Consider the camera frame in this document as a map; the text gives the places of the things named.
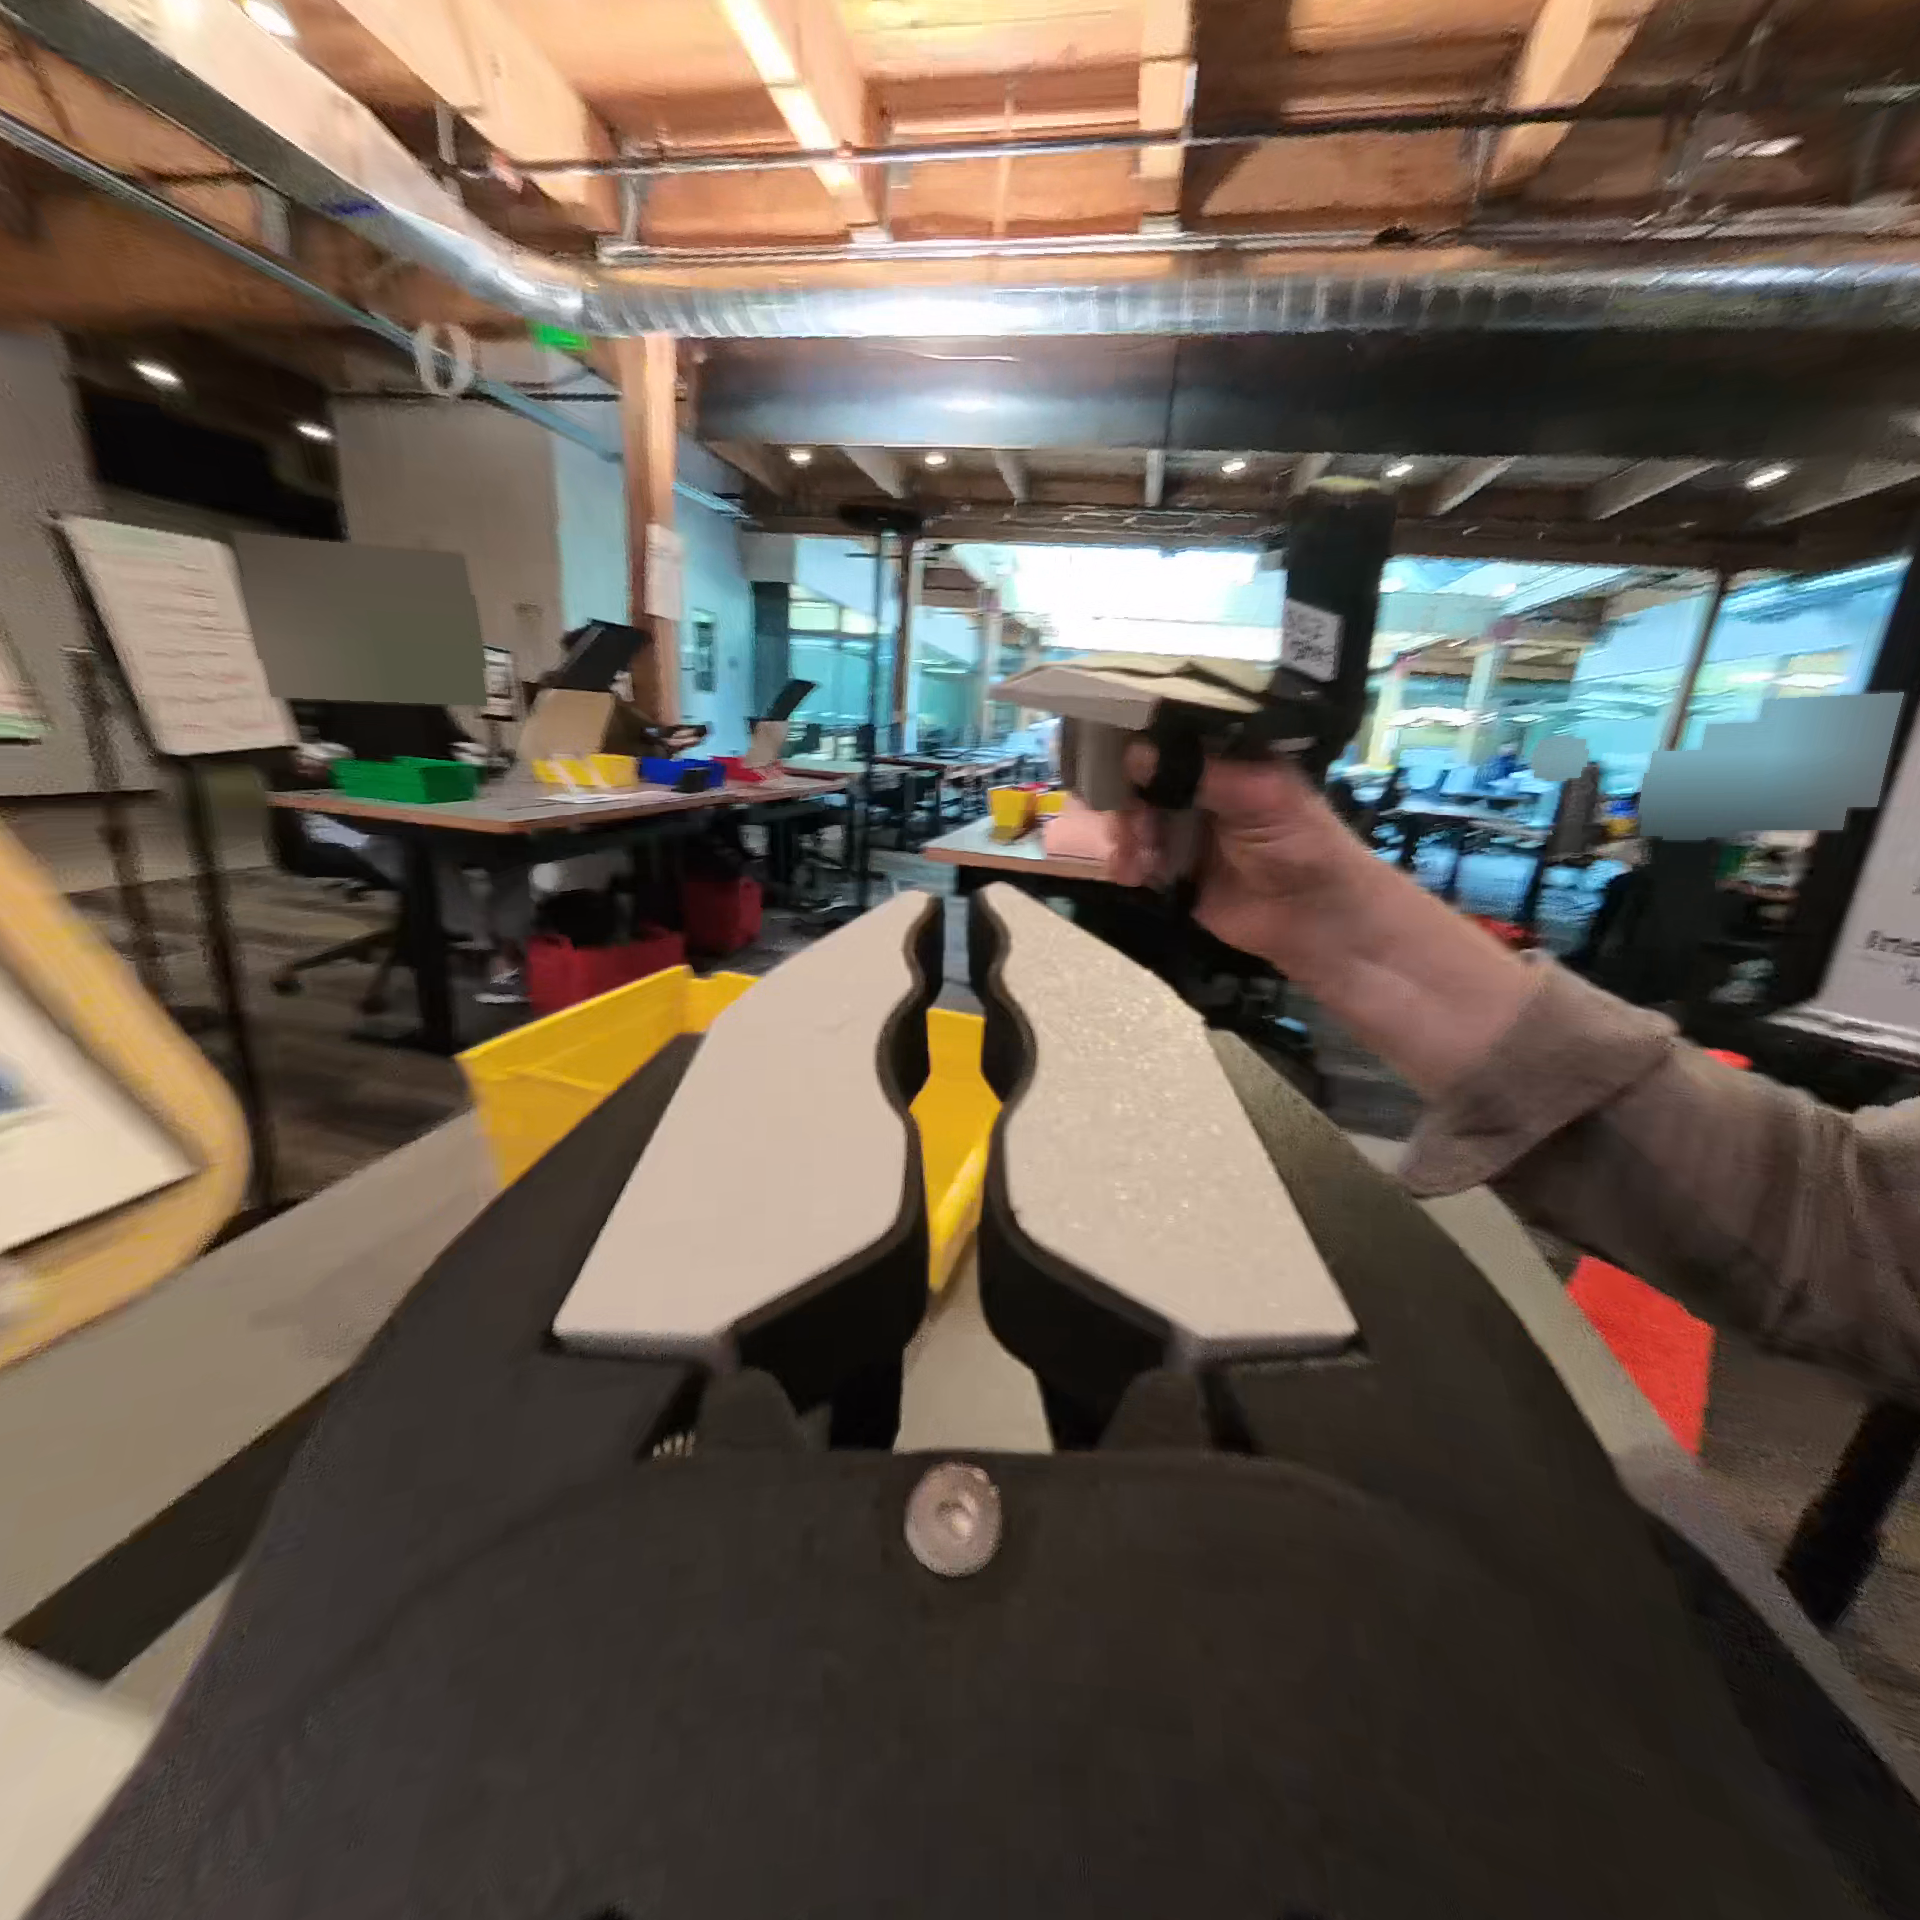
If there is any open cardboard box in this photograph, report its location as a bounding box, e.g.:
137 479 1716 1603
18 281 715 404
515 686 654 764

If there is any person's right forearm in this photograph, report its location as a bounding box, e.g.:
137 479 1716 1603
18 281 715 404
1319 885 1920 1399

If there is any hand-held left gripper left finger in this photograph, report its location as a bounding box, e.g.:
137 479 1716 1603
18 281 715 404
552 888 948 1368

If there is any grey wood-edged table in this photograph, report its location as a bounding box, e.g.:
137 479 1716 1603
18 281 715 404
270 764 871 1053

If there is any person's right hand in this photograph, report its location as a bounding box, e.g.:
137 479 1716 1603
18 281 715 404
1114 750 1449 1010

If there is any dark ceiling sprinkler pipe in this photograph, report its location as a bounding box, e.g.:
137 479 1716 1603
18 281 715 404
494 82 1920 183

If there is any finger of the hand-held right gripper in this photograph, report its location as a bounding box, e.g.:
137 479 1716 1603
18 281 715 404
1046 648 1278 699
990 665 1265 722

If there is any instruction sheet on stand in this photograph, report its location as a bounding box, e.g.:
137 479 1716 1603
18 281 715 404
0 822 254 1371

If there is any small orange object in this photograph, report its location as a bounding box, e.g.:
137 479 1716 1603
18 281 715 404
1566 1256 1716 1458

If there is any red fabric bag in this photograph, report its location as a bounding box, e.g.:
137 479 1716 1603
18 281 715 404
523 923 691 1021

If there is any green plastic bin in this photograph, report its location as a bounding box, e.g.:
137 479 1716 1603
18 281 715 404
329 754 482 805

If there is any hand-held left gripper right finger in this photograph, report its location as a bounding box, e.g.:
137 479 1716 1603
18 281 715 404
965 883 1361 1363

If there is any silver air duct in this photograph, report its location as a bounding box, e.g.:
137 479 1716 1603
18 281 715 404
300 225 1920 345

